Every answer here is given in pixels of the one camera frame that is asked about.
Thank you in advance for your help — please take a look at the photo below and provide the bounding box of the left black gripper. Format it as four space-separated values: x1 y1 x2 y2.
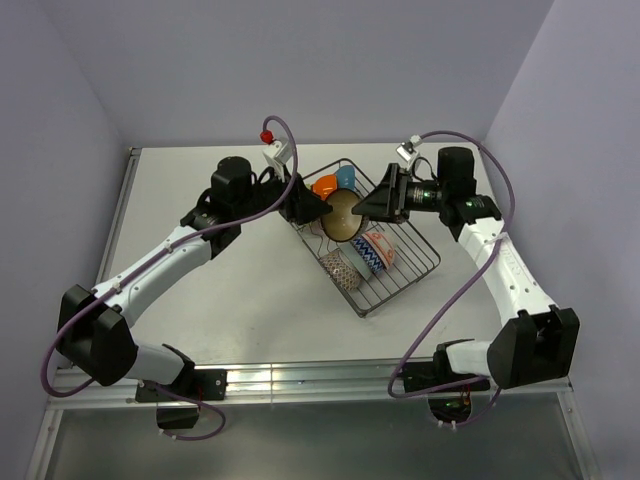
234 162 332 226

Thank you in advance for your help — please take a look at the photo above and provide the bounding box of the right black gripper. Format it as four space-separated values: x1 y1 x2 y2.
352 162 449 224

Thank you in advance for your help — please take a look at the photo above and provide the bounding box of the orange bowl white inside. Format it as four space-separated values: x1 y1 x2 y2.
311 174 338 200

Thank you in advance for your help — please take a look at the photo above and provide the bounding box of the olive patterned bowl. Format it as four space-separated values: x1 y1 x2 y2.
320 189 368 243

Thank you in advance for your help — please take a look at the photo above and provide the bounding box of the blue ceramic bowl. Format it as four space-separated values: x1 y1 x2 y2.
334 164 357 191

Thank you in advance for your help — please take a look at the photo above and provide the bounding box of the orange floral bowl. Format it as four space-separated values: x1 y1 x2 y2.
363 230 396 269

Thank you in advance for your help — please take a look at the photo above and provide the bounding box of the orange patterned bowl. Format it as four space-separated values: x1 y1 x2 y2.
350 235 386 274

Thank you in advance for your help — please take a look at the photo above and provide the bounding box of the brown patterned bowl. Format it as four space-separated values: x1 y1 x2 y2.
319 249 361 291

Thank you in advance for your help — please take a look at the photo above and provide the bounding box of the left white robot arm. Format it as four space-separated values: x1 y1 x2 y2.
55 156 333 399

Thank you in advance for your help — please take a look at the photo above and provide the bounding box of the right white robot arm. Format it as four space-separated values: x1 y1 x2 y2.
352 146 580 390

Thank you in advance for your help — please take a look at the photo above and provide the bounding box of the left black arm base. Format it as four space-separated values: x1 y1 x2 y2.
134 368 227 435

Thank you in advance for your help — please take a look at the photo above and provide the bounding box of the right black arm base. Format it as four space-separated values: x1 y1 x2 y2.
399 361 491 425

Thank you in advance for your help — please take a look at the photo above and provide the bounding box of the grey wire dish rack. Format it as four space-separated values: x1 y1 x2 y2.
290 158 441 318

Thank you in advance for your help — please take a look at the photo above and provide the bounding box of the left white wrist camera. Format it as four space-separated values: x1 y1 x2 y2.
260 129 293 180

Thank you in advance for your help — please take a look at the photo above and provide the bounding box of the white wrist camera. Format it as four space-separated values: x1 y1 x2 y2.
396 135 423 170
260 129 293 180

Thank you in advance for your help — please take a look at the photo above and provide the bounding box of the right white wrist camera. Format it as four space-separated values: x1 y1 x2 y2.
396 135 423 170

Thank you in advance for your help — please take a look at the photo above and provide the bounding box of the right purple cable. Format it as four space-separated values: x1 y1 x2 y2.
388 129 518 426

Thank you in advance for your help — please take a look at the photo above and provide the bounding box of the purple cable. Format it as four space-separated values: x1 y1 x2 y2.
388 129 518 426
39 115 299 442

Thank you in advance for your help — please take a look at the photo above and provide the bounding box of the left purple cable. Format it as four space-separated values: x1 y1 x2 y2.
39 115 299 442

